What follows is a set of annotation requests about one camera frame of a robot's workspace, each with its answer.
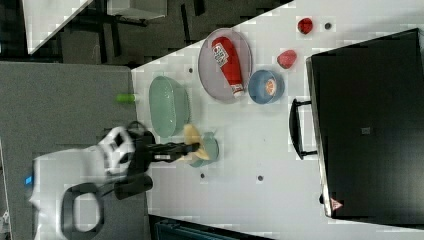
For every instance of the black toaster oven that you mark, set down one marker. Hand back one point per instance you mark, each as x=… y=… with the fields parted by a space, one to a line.
x=368 y=117

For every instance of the plush orange slice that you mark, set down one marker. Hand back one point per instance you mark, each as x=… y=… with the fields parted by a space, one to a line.
x=271 y=87

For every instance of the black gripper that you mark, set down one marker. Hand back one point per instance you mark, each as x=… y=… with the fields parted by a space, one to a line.
x=141 y=158

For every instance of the yellow plush peeled banana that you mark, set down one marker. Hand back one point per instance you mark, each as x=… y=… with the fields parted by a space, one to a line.
x=193 y=136

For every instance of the green cylinder on table edge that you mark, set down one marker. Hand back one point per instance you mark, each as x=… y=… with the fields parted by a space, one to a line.
x=125 y=98

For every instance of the red plush ketchup bottle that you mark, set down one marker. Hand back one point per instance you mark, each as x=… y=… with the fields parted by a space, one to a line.
x=226 y=56

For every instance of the green perforated colander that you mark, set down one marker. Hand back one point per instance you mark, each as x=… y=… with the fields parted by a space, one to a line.
x=169 y=106

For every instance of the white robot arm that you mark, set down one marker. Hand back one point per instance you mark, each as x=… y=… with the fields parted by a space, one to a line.
x=69 y=185

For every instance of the small red plush fruit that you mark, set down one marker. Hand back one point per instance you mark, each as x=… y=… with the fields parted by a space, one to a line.
x=305 y=26

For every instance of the plush strawberry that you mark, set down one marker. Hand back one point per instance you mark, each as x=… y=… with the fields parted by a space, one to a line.
x=287 y=59

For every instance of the blue bowl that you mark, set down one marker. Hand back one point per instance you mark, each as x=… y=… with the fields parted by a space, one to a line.
x=256 y=87

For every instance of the green mug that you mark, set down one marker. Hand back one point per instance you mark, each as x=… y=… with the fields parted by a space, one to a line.
x=211 y=147

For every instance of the grey round plate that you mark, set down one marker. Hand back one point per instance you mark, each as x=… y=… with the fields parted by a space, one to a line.
x=210 y=74

